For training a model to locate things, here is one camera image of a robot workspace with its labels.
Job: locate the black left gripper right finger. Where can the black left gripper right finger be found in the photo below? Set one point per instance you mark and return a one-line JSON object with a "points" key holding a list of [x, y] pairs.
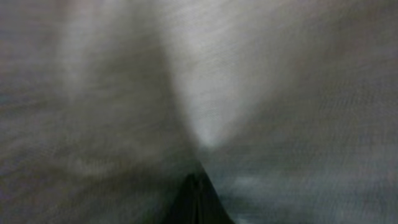
{"points": [[209, 208]]}

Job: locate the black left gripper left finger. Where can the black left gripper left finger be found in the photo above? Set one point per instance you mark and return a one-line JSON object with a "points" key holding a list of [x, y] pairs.
{"points": [[184, 207]]}

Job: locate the light blue jeans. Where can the light blue jeans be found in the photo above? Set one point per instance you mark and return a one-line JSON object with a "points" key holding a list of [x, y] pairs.
{"points": [[290, 107]]}

